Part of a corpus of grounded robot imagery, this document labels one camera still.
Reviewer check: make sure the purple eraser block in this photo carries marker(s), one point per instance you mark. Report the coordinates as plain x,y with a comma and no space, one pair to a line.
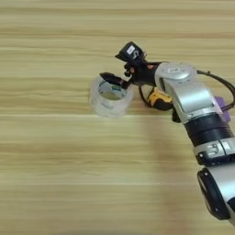
226,114

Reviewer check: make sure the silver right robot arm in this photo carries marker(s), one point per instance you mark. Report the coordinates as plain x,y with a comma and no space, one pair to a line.
192,98

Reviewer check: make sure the clear tape roll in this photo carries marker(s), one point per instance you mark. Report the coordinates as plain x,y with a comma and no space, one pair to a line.
98,104

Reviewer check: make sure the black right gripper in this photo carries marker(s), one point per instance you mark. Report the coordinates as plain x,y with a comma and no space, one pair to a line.
143,73

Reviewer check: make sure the yellow black tape measure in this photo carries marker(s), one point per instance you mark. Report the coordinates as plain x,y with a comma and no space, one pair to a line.
159,99

